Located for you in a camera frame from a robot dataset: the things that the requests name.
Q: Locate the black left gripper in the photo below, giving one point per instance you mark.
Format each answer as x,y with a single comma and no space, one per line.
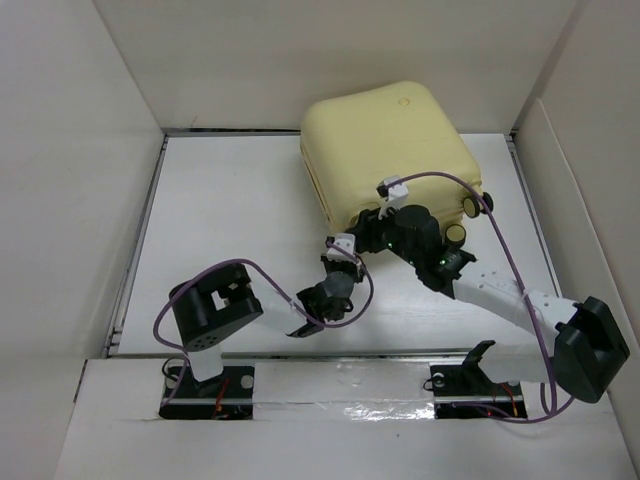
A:
351,267

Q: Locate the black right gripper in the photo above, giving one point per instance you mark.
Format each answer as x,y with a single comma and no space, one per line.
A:
367,223

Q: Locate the yellow hard-shell suitcase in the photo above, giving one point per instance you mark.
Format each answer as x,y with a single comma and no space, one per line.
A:
352,143

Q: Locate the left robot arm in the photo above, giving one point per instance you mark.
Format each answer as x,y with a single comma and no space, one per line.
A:
232,294

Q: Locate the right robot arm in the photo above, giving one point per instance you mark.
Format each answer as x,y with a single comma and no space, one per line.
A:
583,340

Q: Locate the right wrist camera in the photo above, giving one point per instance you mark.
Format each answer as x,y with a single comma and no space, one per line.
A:
394,192

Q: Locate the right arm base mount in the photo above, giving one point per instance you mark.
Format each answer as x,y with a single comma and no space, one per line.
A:
464,392

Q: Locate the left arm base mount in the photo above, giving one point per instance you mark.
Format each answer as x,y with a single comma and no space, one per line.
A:
228,397

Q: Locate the metal rail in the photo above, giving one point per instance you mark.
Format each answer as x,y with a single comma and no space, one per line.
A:
283,356

